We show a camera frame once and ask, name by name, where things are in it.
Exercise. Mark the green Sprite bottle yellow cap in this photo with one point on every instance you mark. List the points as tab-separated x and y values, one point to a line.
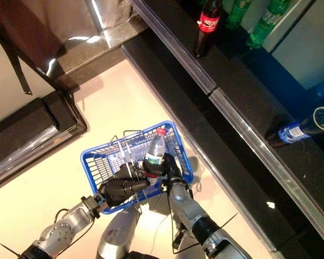
267	24
237	10

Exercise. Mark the silver robot left leg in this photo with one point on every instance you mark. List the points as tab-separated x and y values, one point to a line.
116	234

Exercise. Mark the clear water bottle red cap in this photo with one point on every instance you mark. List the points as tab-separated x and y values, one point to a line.
156	147

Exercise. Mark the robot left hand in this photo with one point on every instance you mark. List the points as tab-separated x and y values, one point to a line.
121	186

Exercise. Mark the black low display stand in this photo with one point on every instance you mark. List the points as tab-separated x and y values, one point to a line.
21	126

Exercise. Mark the white paper scrap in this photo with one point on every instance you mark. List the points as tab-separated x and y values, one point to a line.
270	205

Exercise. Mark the dark shelf board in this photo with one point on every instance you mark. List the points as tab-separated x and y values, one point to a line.
245	89
205	121

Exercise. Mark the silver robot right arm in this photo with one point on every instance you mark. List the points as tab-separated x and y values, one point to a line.
189	210

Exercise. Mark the Coca-Cola bottle red cap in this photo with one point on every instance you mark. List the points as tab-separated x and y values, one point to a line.
209	24

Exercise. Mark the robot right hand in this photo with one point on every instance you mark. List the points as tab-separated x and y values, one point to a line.
172	167

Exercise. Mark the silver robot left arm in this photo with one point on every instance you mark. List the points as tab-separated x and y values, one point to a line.
62	232

